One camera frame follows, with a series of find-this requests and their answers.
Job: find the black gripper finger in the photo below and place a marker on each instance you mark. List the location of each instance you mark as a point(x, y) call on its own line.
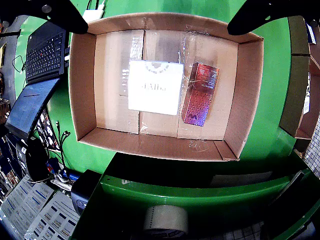
point(62, 15)
point(255, 17)

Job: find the white d'Alba carton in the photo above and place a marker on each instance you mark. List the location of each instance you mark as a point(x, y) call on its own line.
point(155, 95)

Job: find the open cardboard box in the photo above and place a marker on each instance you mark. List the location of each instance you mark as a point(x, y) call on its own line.
point(295, 95)
point(298, 35)

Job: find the large shallow cardboard tray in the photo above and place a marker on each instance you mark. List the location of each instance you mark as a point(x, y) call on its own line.
point(112, 75)

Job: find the dark box device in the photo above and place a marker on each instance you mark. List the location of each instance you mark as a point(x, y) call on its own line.
point(82, 190)

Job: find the white power adapter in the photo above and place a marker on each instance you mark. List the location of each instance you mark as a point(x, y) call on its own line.
point(92, 14)

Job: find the black laptop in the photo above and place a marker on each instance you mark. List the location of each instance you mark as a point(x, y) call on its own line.
point(45, 57)

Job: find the navy and white carton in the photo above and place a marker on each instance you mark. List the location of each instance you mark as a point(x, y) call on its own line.
point(310, 33)

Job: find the red orange holographic carton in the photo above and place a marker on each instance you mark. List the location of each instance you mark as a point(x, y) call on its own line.
point(200, 100)

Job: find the cow print carton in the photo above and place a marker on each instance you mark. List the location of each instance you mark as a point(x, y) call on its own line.
point(307, 105)

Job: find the dark printed picture sheet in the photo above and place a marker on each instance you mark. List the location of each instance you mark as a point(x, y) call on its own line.
point(47, 130)

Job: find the black round device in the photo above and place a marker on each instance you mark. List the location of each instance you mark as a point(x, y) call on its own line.
point(37, 162)

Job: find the blue red plug bundle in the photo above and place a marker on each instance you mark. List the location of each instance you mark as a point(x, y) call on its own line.
point(52, 165)

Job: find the white cloth rag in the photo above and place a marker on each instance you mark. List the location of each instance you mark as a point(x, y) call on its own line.
point(61, 181)

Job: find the black smartphone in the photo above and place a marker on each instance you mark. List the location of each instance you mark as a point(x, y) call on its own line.
point(293, 182)

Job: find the laminated printed sheet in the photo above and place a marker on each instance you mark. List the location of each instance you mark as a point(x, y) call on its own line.
point(22, 202)
point(55, 220)

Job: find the green metal machine housing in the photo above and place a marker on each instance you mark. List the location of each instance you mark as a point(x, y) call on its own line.
point(175, 197)

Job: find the beige packing tape roll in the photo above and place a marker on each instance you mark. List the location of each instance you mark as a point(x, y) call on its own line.
point(165, 217)

